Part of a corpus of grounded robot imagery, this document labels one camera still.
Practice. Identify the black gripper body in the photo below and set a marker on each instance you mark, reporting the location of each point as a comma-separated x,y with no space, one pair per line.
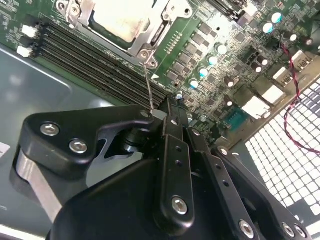
112,215

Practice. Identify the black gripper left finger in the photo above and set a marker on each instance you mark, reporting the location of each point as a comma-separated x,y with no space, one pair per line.
75,130

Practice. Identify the metal CPU locking lever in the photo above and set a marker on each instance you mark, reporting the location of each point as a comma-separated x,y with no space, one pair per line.
149,87

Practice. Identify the silver CPU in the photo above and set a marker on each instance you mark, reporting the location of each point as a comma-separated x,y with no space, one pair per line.
117,17

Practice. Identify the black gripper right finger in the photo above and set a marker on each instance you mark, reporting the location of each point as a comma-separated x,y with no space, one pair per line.
220,177

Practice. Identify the metal socket cover frame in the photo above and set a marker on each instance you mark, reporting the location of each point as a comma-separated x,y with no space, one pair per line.
145,35

